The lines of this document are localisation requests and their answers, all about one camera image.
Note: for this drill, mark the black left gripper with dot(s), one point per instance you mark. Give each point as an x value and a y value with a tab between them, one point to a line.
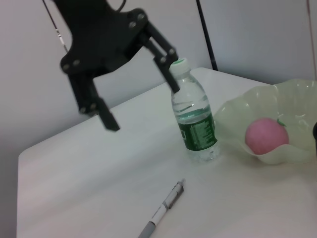
99	37

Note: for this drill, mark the clear green-label water bottle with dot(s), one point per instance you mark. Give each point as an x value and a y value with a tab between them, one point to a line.
195	134

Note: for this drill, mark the grey clear ballpoint pen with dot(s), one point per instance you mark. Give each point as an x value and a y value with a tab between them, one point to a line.
171	198

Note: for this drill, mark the green glass fruit bowl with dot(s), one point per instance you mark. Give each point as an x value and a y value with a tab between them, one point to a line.
260	99

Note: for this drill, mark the black mesh pen holder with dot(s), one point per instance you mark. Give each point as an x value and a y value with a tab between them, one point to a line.
315	141

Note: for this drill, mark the black vertical wall strip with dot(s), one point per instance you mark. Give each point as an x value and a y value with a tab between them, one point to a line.
208	44

